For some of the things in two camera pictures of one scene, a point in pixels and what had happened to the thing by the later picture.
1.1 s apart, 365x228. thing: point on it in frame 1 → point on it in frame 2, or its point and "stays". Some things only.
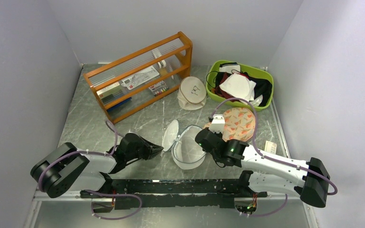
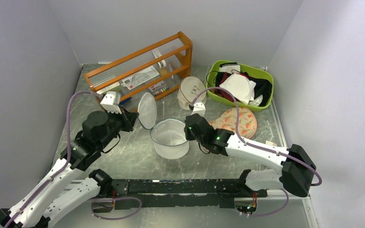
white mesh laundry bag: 186,153 → 168,135
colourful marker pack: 158,88 stays
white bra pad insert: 238,86 stays
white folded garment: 229,67 stays
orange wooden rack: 132,82 stays
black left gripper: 150,148 → 129,119
